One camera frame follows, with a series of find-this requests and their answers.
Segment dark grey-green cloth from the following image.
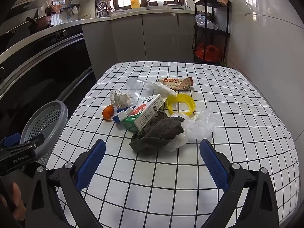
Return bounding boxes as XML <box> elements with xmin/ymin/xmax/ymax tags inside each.
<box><xmin>129</xmin><ymin>110</ymin><xmax>185</xmax><ymax>155</ymax></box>

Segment clear plastic bag on shelf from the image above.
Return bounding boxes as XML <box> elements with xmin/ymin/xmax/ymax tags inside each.
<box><xmin>195</xmin><ymin>13</ymin><xmax>219</xmax><ymax>30</ymax></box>

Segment dish drying rack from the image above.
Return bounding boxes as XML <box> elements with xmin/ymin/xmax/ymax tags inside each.
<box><xmin>95</xmin><ymin>0</ymin><xmax>115</xmax><ymax>17</ymax></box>

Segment blue white plastic wrapper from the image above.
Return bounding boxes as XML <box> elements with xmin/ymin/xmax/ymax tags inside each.
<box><xmin>112</xmin><ymin>107</ymin><xmax>134</xmax><ymax>123</ymax></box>

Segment red beige snack wrapper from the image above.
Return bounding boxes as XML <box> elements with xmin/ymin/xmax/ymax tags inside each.
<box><xmin>158</xmin><ymin>77</ymin><xmax>194</xmax><ymax>91</ymax></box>

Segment yellow plastic ring lid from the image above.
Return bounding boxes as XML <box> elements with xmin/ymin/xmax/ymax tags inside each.
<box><xmin>165</xmin><ymin>93</ymin><xmax>196</xmax><ymax>117</ymax></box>

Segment clear plastic cup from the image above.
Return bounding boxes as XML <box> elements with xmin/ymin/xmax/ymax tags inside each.
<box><xmin>125</xmin><ymin>77</ymin><xmax>156</xmax><ymax>106</ymax></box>

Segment grey kitchen cabinets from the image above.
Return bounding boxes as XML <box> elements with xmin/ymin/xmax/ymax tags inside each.
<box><xmin>82</xmin><ymin>13</ymin><xmax>195</xmax><ymax>79</ymax></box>

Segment grey perforated trash basket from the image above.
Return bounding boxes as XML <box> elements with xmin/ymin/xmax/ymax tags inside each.
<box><xmin>20</xmin><ymin>100</ymin><xmax>68</xmax><ymax>166</ymax></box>

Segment black built-in oven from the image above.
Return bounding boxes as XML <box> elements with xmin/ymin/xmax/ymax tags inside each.
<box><xmin>1</xmin><ymin>25</ymin><xmax>96</xmax><ymax>137</ymax></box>

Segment green white milk carton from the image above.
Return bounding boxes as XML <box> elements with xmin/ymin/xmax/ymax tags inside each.
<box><xmin>122</xmin><ymin>94</ymin><xmax>168</xmax><ymax>132</ymax></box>

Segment black metal shelf rack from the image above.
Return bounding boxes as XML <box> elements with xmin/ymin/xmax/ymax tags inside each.
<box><xmin>192</xmin><ymin>0</ymin><xmax>231</xmax><ymax>66</ymax></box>

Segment dark cooking pot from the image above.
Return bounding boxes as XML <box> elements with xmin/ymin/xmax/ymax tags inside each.
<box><xmin>26</xmin><ymin>15</ymin><xmax>52</xmax><ymax>35</ymax></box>

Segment white grid tablecloth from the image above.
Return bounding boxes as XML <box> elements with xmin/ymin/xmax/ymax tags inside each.
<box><xmin>47</xmin><ymin>61</ymin><xmax>300</xmax><ymax>227</ymax></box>

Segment clear plastic bag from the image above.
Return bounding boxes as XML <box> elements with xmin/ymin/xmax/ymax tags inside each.
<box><xmin>163</xmin><ymin>108</ymin><xmax>217</xmax><ymax>152</ymax></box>
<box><xmin>195</xmin><ymin>13</ymin><xmax>219</xmax><ymax>30</ymax></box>

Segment person's left hand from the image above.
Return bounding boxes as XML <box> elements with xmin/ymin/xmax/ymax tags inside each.
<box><xmin>1</xmin><ymin>182</ymin><xmax>26</xmax><ymax>222</ymax></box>

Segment orange peel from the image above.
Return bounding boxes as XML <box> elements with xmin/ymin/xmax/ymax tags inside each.
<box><xmin>102</xmin><ymin>105</ymin><xmax>114</xmax><ymax>120</ymax></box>

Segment red plastic bag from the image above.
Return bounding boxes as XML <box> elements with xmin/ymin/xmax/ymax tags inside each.
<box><xmin>194</xmin><ymin>42</ymin><xmax>223</xmax><ymax>62</ymax></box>

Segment crumpled white paper ball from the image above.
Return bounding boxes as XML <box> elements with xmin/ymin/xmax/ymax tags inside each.
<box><xmin>110</xmin><ymin>91</ymin><xmax>132</xmax><ymax>108</ymax></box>

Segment yellow detergent bottle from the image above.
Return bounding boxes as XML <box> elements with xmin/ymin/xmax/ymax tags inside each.
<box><xmin>130</xmin><ymin>0</ymin><xmax>141</xmax><ymax>9</ymax></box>

